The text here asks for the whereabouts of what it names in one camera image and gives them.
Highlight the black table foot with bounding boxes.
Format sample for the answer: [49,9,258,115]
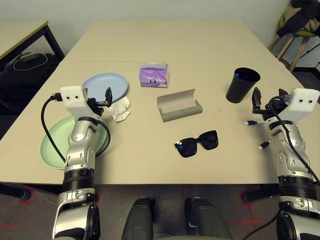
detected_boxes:
[0,183,32,201]
[241,183,282,203]

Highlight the grey power adapter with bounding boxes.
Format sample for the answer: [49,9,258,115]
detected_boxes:
[19,51,38,62]

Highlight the dark grey robot leg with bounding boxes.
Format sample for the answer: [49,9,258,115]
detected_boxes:
[184,197,233,240]
[121,197,156,240]

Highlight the thin white cable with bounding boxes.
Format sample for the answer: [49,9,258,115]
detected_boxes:
[12,53,49,71]

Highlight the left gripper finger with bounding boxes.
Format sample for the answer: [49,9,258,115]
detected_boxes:
[104,86,114,108]

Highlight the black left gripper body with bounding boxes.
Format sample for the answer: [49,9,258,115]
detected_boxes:
[86,97,111,118]

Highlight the beige side table black frame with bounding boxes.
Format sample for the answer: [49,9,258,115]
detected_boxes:
[0,20,66,62]

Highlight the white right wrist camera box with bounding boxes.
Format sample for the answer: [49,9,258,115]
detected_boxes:
[277,87,320,123]

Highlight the black plastic cup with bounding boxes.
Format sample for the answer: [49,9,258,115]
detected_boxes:
[225,67,261,104]

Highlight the dark grey robot right leg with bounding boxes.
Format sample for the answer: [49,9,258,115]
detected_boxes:
[184,197,233,240]

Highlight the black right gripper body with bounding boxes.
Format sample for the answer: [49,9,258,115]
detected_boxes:
[251,96,286,120]

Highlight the beige knitted cloth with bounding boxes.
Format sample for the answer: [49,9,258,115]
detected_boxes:
[284,6,317,31]

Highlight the yellow-green seat cushion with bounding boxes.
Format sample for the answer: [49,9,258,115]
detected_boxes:
[279,14,320,38]

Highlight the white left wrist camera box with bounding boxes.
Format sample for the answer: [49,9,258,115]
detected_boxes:
[59,85,101,120]

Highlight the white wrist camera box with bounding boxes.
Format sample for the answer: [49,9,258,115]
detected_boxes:
[59,85,101,120]
[277,87,320,123]

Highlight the black sunglasses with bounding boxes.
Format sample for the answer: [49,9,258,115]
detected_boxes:
[174,129,219,158]

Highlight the dark grey robot left leg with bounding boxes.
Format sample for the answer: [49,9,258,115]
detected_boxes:
[121,197,156,240]

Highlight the wooden stool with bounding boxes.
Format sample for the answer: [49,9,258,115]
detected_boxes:
[268,32,320,73]

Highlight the white tissue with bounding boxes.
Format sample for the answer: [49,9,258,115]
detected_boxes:
[103,96,132,123]

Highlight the grey glasses case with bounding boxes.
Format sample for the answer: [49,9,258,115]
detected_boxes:
[156,88,203,123]

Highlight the black left wrist camera cable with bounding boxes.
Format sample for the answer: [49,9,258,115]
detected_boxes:
[41,92,111,165]

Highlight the purple tissue pack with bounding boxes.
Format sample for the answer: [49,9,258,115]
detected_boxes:
[138,61,169,89]

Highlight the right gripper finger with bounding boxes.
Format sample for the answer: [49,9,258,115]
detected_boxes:
[251,86,262,109]

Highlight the light green plate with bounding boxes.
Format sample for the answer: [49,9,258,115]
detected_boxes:
[39,115,111,170]

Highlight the light blue plate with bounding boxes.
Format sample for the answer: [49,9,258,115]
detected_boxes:
[81,72,129,104]

